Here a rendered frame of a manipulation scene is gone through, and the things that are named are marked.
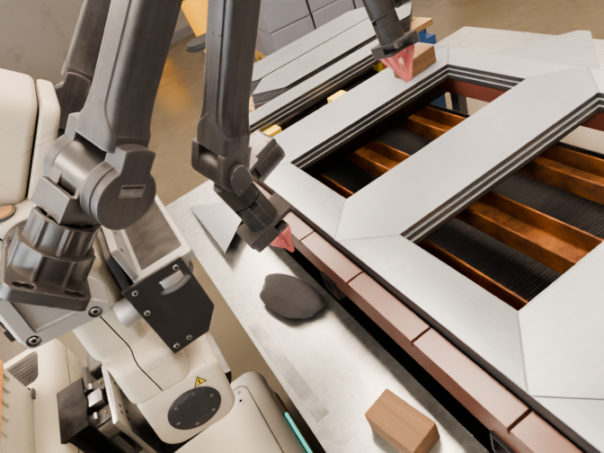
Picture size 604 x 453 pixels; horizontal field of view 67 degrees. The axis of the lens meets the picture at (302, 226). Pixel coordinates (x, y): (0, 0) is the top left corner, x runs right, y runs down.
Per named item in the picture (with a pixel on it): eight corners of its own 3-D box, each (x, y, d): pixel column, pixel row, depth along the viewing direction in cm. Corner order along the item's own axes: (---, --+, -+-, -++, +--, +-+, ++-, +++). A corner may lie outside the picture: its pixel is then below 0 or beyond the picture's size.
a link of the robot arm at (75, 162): (26, 212, 51) (53, 236, 49) (58, 128, 49) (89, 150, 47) (95, 217, 59) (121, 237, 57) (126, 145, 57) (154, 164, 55)
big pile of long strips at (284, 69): (371, 13, 212) (368, -1, 208) (431, 18, 181) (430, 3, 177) (225, 95, 194) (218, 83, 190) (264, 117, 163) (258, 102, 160)
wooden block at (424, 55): (421, 58, 141) (419, 43, 138) (437, 60, 137) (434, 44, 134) (394, 77, 138) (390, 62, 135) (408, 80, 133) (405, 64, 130)
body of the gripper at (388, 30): (394, 44, 108) (381, 13, 105) (421, 37, 99) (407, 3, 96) (372, 57, 107) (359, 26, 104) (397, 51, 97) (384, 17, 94)
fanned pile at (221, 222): (219, 189, 158) (214, 180, 156) (268, 238, 128) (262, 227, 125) (189, 208, 155) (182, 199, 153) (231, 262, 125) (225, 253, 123)
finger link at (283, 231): (266, 260, 89) (237, 231, 83) (292, 234, 90) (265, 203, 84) (282, 276, 84) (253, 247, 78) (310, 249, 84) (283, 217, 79)
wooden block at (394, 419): (370, 428, 78) (363, 413, 75) (392, 402, 80) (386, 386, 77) (418, 467, 71) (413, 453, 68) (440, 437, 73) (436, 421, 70)
